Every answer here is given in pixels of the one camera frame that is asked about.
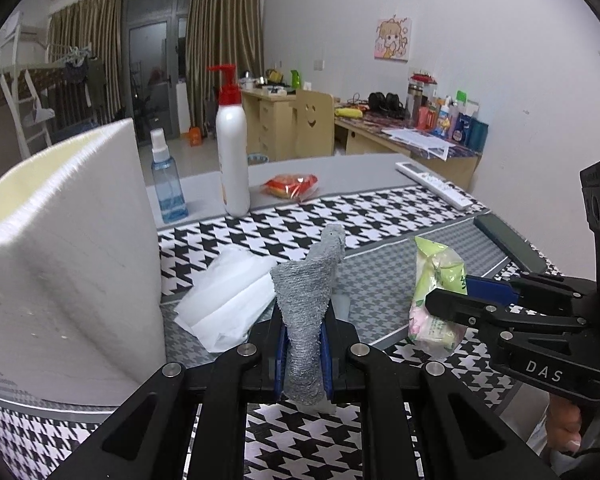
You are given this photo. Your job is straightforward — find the white remote control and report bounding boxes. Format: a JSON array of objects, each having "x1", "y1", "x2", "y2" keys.
[{"x1": 396, "y1": 162, "x2": 471, "y2": 210}]

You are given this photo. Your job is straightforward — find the white styrofoam box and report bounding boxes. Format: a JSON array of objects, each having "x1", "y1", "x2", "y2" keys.
[{"x1": 0, "y1": 119, "x2": 166, "y2": 405}]

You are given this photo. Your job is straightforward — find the anime girl poster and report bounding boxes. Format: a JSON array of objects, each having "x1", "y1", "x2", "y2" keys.
[{"x1": 374, "y1": 15, "x2": 412, "y2": 62}]

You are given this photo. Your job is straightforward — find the grey fluffy cloth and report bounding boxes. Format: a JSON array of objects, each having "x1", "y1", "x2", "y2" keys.
[{"x1": 271, "y1": 223, "x2": 346, "y2": 413}]

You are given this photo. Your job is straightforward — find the green bottle on desk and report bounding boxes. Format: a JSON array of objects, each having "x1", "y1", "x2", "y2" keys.
[{"x1": 290, "y1": 70, "x2": 301, "y2": 89}]

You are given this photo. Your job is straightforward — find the white tissue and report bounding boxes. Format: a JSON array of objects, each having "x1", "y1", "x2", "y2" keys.
[{"x1": 175, "y1": 245, "x2": 277, "y2": 353}]

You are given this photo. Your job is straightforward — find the wooden desk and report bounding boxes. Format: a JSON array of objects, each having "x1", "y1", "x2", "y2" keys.
[{"x1": 242, "y1": 89, "x2": 480, "y2": 191}]

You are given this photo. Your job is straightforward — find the orange container on floor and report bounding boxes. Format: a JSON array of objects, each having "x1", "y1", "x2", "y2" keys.
[{"x1": 187, "y1": 127, "x2": 202, "y2": 146}]

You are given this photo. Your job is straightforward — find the green tissue pack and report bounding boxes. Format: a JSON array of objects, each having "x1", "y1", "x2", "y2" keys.
[{"x1": 407, "y1": 236, "x2": 467, "y2": 360}]

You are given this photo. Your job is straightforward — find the glass balcony door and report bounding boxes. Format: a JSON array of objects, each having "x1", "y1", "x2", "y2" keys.
[{"x1": 122, "y1": 0, "x2": 192, "y2": 146}]

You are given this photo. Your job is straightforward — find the printed paper sheets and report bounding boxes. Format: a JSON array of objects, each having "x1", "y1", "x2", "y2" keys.
[{"x1": 381, "y1": 128, "x2": 453, "y2": 160}]

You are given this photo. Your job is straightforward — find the left brown curtain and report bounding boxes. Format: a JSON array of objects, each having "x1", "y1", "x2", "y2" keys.
[{"x1": 48, "y1": 0, "x2": 122, "y2": 122}]

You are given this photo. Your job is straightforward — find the person's right hand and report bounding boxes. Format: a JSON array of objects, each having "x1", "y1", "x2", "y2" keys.
[{"x1": 545, "y1": 394, "x2": 600, "y2": 474}]

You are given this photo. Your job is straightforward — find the black shoes on desk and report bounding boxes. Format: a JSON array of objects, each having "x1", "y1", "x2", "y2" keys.
[{"x1": 367, "y1": 92, "x2": 405, "y2": 119}]

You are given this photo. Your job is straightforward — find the right brown curtain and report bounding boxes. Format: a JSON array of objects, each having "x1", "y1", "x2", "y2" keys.
[{"x1": 185, "y1": 0, "x2": 264, "y2": 127}]

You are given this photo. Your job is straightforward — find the wooden smiley chair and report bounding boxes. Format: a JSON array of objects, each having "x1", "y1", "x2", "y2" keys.
[{"x1": 294, "y1": 90, "x2": 335, "y2": 158}]

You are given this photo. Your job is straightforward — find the white lotion pump bottle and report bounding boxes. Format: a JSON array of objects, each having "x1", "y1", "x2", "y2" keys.
[{"x1": 208, "y1": 64, "x2": 250, "y2": 218}]

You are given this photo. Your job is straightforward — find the white metal bunk bed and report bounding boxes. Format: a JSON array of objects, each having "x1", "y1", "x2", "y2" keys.
[{"x1": 0, "y1": 16, "x2": 104, "y2": 159}]

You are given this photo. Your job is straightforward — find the blue spray bottle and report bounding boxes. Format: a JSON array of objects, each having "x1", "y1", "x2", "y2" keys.
[{"x1": 150, "y1": 128, "x2": 188, "y2": 223}]

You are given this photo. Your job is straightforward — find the red snack packet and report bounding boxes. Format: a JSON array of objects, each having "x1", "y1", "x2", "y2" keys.
[{"x1": 262, "y1": 174, "x2": 318, "y2": 200}]

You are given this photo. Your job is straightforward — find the black smartphone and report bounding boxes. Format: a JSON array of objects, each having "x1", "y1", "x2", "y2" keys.
[{"x1": 474, "y1": 214, "x2": 547, "y2": 274}]

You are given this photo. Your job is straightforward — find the brown curtain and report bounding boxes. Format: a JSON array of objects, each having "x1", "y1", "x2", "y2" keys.
[
  {"x1": 185, "y1": 0, "x2": 264, "y2": 127},
  {"x1": 48, "y1": 0, "x2": 122, "y2": 122}
]

